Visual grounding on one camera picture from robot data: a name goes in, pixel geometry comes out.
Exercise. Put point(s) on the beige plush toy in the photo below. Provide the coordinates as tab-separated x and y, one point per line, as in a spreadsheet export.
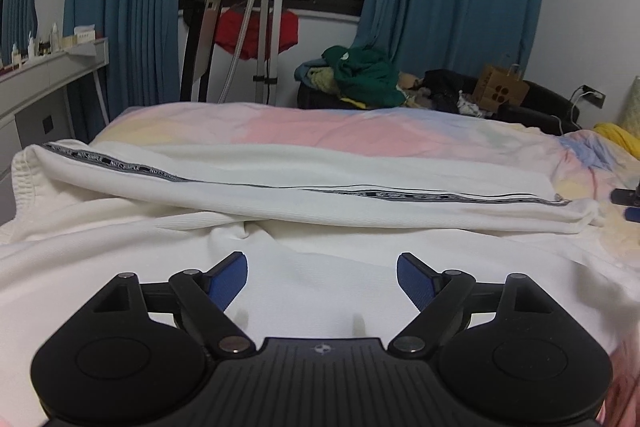
410	83

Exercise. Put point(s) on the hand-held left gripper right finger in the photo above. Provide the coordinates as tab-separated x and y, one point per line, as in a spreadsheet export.
417	279

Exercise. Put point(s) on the dark clothes pile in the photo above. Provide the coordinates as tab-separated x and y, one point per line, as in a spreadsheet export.
445	87

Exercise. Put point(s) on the cream textured cushion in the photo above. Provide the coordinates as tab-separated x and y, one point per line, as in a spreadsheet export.
631	102

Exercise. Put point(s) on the brown paper bag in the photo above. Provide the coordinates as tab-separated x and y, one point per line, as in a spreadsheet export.
502	89

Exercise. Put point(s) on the wavy framed mirror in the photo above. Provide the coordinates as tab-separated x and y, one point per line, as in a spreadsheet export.
17	12

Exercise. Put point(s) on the garment steamer stand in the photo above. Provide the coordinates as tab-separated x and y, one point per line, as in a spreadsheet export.
267	37

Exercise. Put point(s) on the small white bottle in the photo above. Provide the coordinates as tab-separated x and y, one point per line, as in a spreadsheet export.
31	44

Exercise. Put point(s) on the green garment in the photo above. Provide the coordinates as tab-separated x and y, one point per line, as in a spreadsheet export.
365	77

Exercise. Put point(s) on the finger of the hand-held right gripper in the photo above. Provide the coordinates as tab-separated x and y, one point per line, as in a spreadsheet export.
625	197
633	214

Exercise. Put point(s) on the red garment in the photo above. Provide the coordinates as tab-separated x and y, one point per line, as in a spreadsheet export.
287	32

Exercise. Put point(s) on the pastel tie-dye bed blanket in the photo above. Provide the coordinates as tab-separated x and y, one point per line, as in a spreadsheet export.
310	127

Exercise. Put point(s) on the olive yellow cloth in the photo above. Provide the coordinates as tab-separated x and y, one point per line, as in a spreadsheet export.
322	82

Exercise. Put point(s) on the black sofa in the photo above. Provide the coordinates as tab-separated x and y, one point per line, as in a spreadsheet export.
545	104

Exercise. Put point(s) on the white pants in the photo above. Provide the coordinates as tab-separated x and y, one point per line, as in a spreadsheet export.
325	202

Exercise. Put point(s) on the clear pump bottle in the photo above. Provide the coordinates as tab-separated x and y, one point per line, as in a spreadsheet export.
55	39

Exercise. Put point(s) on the printed white cloth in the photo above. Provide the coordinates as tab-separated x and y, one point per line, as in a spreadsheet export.
471	106

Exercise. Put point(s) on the white dressing table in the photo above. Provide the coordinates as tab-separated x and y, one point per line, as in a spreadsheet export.
40	82

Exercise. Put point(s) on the wall socket with plug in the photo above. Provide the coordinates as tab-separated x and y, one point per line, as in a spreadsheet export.
594	97

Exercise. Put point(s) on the blue fabric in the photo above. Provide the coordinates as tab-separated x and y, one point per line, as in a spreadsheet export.
307	69

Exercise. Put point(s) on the tissue box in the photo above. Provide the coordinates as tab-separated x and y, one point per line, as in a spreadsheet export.
85	35

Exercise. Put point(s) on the small cosmetic bottle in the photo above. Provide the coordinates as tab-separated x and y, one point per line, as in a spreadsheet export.
15	55

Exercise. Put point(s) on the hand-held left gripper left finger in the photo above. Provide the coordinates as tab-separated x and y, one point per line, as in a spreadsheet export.
227	279

